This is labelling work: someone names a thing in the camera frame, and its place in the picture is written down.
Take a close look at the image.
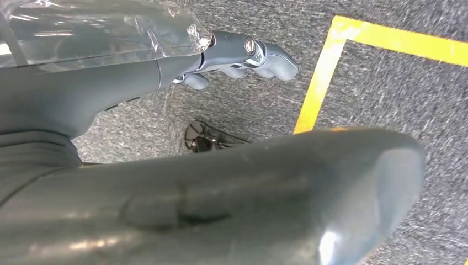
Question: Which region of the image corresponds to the yellow floor tape square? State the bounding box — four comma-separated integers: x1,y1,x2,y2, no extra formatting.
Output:
292,15,468,135

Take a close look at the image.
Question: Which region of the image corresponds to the clear plastic wrap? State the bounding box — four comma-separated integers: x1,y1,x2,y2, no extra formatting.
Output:
0,0,214,70

